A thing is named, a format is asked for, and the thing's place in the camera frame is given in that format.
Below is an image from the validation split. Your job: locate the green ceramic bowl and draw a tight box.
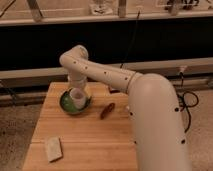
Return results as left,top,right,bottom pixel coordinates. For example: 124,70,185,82
59,91,92,115

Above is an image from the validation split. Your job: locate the black hanging cable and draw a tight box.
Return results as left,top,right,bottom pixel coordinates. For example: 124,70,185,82
119,9,142,69

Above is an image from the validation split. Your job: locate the white ceramic cup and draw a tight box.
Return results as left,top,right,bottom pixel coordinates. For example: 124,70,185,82
69,88,87,110

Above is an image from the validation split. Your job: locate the beige sponge block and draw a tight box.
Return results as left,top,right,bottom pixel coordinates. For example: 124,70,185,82
45,137,63,162

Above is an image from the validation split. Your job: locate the brown sausage-shaped object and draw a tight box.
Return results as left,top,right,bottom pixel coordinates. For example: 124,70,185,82
100,103,115,120

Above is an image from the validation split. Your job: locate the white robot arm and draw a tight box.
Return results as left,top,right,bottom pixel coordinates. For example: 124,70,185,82
59,45,192,171

